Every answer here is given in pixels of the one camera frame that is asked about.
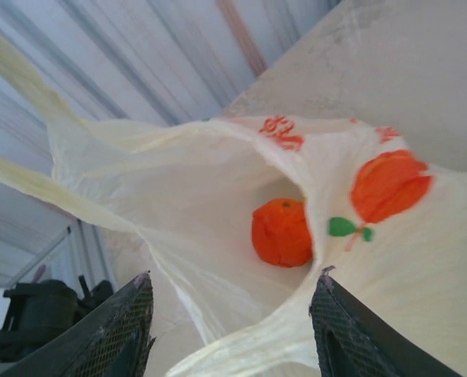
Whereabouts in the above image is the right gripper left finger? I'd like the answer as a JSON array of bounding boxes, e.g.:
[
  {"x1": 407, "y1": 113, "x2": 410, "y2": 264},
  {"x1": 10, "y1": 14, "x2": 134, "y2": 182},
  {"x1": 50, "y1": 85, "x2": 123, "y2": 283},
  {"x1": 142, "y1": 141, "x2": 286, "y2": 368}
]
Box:
[{"x1": 0, "y1": 269, "x2": 156, "y2": 377}]

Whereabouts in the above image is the orange fake tangerine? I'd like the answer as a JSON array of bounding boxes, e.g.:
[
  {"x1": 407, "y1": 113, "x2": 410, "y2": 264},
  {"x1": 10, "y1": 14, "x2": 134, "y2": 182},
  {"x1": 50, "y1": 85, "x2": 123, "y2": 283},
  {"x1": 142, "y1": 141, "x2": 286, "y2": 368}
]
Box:
[{"x1": 251, "y1": 197, "x2": 315, "y2": 269}]

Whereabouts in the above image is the fruit-print plastic bag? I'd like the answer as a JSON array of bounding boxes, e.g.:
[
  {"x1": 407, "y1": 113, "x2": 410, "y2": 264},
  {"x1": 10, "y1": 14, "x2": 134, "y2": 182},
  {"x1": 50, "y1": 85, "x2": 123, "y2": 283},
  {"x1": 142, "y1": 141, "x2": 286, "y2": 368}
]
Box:
[{"x1": 0, "y1": 19, "x2": 467, "y2": 377}]

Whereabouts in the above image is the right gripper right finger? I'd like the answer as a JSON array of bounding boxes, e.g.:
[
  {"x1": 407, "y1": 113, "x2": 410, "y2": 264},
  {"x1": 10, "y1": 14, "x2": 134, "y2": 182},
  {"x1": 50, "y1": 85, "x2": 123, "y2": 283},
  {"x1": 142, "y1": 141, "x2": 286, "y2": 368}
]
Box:
[{"x1": 309, "y1": 265, "x2": 461, "y2": 377}]

